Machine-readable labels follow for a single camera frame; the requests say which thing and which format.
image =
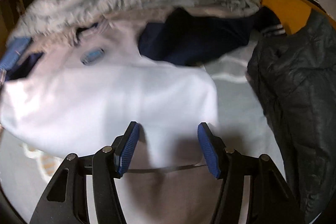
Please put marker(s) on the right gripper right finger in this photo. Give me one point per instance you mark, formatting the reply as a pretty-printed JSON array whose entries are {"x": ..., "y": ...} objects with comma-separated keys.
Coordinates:
[{"x": 253, "y": 190}]

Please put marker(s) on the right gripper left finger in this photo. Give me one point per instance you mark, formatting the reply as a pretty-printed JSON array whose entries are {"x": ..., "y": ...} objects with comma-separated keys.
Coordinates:
[{"x": 65, "y": 197}]

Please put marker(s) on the white navy baseball jacket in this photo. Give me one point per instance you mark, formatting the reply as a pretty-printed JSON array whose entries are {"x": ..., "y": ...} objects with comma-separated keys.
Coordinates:
[{"x": 181, "y": 40}]

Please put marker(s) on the grey printed bed sheet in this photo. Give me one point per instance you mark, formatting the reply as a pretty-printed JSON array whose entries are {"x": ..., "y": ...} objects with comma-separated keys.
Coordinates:
[{"x": 82, "y": 109}]

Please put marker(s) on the black puffer jacket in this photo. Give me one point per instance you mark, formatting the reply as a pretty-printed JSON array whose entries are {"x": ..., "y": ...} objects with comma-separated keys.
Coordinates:
[{"x": 294, "y": 79}]

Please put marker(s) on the yellow plush pillow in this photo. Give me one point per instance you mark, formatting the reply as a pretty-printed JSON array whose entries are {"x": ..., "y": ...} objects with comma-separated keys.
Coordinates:
[{"x": 293, "y": 14}]

